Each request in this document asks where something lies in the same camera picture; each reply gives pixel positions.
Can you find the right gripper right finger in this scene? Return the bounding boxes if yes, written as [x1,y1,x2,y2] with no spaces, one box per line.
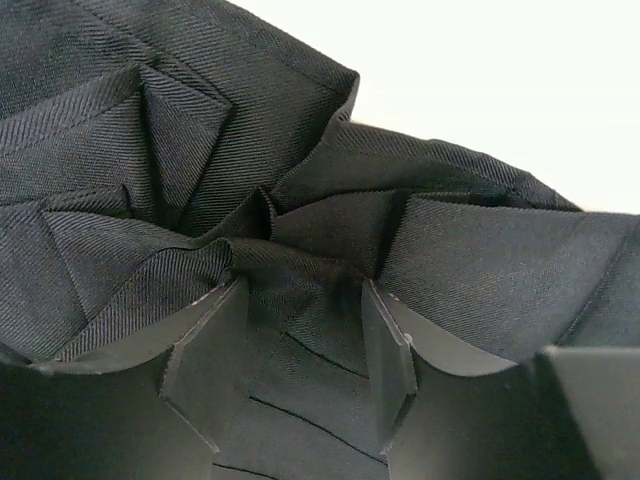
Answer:
[361,282,639,479]

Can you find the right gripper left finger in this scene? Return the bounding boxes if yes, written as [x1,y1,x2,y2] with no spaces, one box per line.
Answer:
[1,279,249,479]

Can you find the black skirt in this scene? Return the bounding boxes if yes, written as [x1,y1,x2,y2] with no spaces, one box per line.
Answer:
[1,1,639,479]

